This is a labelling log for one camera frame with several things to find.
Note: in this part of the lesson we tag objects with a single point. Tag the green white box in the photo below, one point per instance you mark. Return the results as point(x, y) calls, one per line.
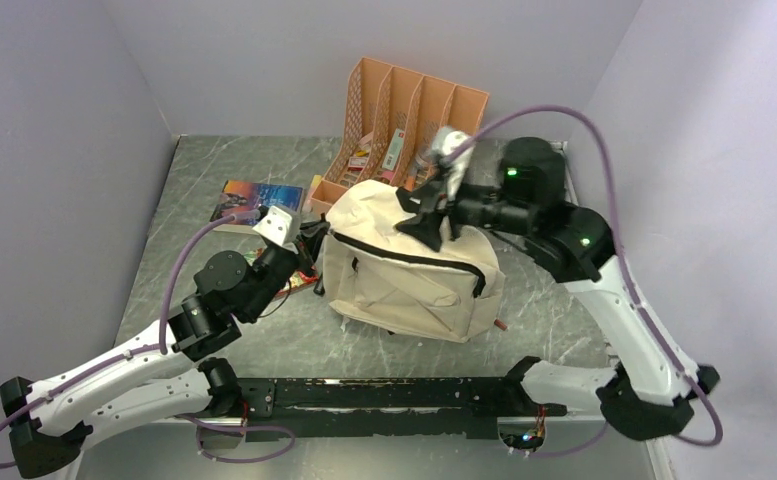
point(394, 150)

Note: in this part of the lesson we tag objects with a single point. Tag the orange plastic file organizer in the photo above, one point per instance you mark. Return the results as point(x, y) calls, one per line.
point(382, 97)

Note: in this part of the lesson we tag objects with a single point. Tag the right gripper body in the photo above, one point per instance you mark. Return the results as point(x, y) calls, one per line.
point(451, 195)

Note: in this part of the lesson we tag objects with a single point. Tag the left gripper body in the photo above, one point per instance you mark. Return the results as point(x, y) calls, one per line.
point(305, 253)

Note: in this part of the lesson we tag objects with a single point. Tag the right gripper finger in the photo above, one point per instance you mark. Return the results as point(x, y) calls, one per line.
point(427, 228)
point(423, 199)

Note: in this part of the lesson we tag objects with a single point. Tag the blue cover book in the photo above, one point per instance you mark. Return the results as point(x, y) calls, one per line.
point(242, 196)

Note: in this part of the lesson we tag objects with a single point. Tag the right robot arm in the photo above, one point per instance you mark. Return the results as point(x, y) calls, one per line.
point(650, 392)

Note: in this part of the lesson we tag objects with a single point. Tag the red patterned book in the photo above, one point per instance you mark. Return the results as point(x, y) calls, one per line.
point(297, 281)

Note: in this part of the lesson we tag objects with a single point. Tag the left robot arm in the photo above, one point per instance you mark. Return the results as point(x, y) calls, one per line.
point(170, 368)

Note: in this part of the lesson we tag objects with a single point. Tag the red white small box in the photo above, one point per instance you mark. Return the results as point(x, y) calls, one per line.
point(359, 158)

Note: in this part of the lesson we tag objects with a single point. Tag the black blue highlighter marker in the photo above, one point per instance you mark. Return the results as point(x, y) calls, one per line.
point(319, 288)

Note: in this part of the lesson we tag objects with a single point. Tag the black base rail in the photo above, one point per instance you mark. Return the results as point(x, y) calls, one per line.
point(333, 408)

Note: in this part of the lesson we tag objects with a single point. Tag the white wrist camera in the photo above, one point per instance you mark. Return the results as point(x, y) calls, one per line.
point(453, 151)
point(279, 227)

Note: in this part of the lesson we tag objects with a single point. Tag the orange handled tool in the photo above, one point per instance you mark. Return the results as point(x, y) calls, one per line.
point(411, 178)

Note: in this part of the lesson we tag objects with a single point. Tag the beige canvas backpack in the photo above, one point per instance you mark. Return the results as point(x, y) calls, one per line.
point(377, 275)

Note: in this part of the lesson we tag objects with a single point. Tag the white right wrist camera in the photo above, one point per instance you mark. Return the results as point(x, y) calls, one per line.
point(453, 151)

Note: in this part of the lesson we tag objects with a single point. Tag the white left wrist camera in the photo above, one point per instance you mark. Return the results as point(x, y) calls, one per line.
point(279, 227)

